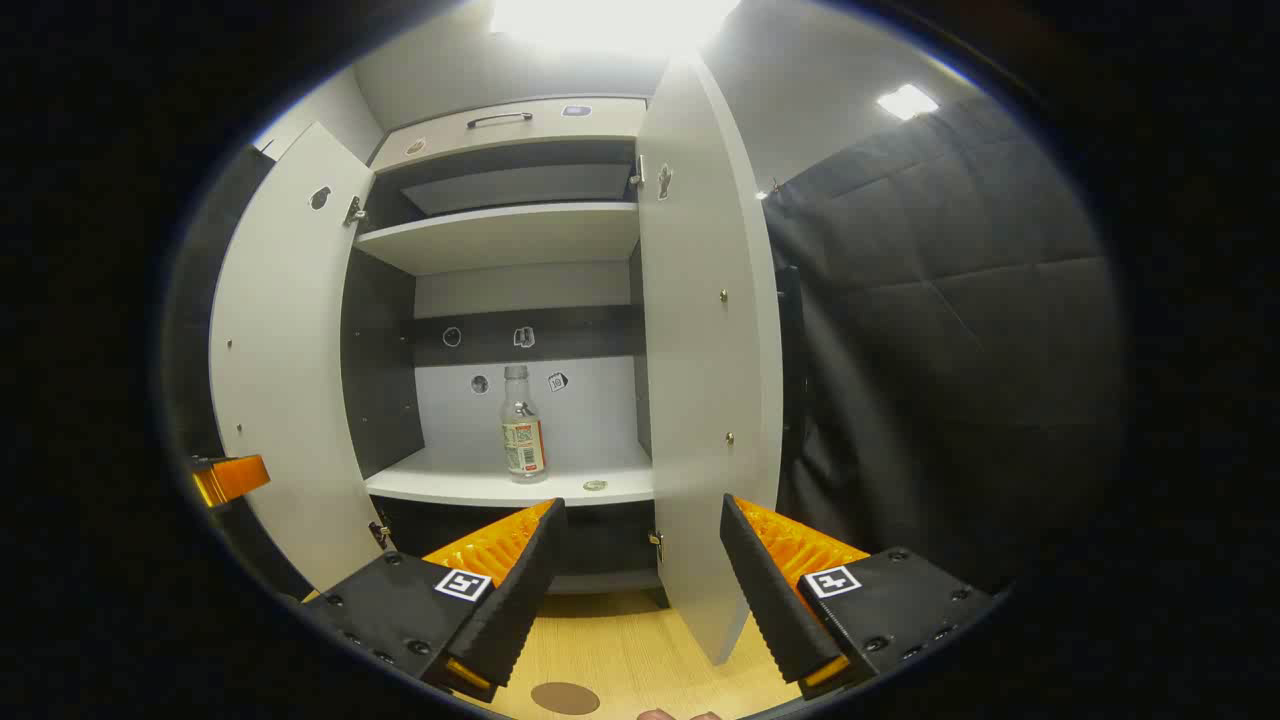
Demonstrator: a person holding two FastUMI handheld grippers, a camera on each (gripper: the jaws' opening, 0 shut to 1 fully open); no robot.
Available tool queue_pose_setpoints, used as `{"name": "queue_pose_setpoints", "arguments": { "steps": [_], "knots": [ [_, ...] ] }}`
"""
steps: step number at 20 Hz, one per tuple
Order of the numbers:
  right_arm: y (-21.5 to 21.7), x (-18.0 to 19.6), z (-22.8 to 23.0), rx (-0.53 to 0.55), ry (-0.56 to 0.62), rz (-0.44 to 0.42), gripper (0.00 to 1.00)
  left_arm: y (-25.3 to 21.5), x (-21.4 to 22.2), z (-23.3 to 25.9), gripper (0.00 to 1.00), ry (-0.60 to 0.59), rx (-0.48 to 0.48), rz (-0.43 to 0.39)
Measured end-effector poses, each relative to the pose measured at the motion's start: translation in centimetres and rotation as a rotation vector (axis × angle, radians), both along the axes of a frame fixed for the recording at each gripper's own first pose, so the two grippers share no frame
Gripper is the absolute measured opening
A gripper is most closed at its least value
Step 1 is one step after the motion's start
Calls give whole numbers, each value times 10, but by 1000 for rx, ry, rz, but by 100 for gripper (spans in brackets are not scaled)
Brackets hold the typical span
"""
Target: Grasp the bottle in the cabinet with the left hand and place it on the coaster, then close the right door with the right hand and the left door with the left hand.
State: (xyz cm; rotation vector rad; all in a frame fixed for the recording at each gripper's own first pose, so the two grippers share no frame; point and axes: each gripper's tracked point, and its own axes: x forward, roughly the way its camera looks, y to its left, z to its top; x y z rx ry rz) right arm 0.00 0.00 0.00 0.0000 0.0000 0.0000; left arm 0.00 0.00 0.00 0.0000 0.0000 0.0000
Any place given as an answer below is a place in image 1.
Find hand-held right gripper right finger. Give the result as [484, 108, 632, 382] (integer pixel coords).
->
[719, 493, 1003, 701]

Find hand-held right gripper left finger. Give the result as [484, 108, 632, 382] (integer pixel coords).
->
[300, 497, 568, 703]

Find round brown coaster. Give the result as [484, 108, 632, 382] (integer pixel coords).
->
[530, 682, 601, 716]

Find grey cabinet door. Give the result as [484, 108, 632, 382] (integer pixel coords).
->
[208, 122, 386, 593]
[635, 55, 786, 666]

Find grey cabinet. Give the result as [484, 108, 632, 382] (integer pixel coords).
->
[340, 95, 663, 601]

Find grey cabinet shelf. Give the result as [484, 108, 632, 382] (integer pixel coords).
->
[365, 440, 656, 508]
[355, 202, 641, 277]

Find black backdrop cloth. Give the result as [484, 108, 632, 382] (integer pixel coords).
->
[160, 95, 1126, 601]

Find ceiling light panel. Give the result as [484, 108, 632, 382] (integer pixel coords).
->
[877, 83, 941, 121]
[490, 0, 741, 56]

